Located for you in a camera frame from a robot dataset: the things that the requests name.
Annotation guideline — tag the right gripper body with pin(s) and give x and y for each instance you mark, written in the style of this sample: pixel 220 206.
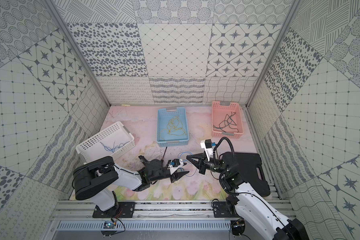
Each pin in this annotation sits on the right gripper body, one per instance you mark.
pixel 213 166

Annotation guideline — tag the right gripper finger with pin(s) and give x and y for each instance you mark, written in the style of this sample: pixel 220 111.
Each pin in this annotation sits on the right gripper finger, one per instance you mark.
pixel 196 162
pixel 196 157

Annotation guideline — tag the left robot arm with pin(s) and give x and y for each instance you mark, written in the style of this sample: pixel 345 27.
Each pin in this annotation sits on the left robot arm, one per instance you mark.
pixel 91 181

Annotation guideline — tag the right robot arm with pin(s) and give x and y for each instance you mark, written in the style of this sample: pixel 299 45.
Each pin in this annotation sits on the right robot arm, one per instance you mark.
pixel 244 182

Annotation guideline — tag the black utility knife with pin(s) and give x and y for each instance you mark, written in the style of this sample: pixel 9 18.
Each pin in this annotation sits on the black utility knife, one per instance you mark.
pixel 143 160

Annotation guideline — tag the blue perforated basket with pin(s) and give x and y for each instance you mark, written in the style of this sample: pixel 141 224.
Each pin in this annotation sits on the blue perforated basket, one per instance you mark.
pixel 172 127

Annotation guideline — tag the pink perforated basket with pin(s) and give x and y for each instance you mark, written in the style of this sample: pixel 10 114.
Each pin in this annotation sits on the pink perforated basket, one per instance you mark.
pixel 227 120

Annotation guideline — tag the white perforated basket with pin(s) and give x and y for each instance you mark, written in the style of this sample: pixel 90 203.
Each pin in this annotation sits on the white perforated basket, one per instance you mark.
pixel 114 141

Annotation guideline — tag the right circuit board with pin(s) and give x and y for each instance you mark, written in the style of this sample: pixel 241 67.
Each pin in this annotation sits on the right circuit board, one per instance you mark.
pixel 238 227

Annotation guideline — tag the circuit board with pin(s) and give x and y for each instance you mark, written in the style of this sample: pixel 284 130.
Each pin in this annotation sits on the circuit board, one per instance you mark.
pixel 238 227
pixel 109 225

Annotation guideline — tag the left circuit board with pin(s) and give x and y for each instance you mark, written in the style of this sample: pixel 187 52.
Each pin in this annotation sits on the left circuit board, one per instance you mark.
pixel 109 225

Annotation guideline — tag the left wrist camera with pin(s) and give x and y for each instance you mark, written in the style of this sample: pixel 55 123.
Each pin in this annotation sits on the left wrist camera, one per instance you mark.
pixel 174 165

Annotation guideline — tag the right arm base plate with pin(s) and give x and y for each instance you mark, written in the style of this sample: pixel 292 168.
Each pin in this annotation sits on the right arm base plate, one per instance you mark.
pixel 223 210

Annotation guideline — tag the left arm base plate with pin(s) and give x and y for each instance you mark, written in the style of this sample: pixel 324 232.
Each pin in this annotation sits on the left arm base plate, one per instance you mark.
pixel 121 210

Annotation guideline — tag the aluminium rail frame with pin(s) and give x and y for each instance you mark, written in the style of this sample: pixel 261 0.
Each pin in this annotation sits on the aluminium rail frame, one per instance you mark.
pixel 82 210

